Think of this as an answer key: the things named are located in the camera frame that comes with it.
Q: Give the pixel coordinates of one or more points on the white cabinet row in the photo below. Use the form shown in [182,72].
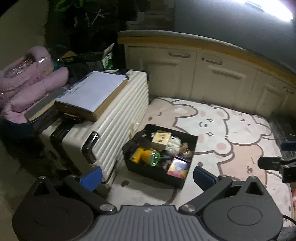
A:
[212,72]

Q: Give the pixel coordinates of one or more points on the black wrapped ottoman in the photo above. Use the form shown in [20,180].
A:
[283,128]

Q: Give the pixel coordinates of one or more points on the black open storage box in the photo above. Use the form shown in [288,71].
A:
[157,173]

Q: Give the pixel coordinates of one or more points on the pink puffer jacket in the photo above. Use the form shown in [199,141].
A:
[28,80]

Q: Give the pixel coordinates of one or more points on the white papers on cardboard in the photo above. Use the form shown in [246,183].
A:
[87,98]

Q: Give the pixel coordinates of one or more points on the white ribbed suitcase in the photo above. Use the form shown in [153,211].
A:
[75,146]

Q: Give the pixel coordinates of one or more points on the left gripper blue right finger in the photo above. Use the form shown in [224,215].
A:
[214,189]

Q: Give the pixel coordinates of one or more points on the yellow headlamp with strap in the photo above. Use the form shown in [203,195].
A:
[139,149]

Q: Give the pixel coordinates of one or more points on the beige flower hair clip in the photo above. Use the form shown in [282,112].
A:
[185,152]

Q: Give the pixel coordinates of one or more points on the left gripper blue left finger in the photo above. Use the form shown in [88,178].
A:
[82,188]

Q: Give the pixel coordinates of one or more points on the dark grey bench cushion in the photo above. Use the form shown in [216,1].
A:
[239,23]

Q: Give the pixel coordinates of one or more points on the brown blue crochet item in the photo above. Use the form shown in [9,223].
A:
[165,165]

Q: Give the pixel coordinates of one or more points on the green white carton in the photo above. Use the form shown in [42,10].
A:
[107,58]

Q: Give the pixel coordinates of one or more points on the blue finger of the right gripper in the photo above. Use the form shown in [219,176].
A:
[288,146]
[269,163]

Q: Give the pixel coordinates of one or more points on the red blue card box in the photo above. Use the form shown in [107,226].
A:
[179,168]

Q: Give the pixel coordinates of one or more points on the white yarn ball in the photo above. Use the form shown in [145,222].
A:
[173,146]

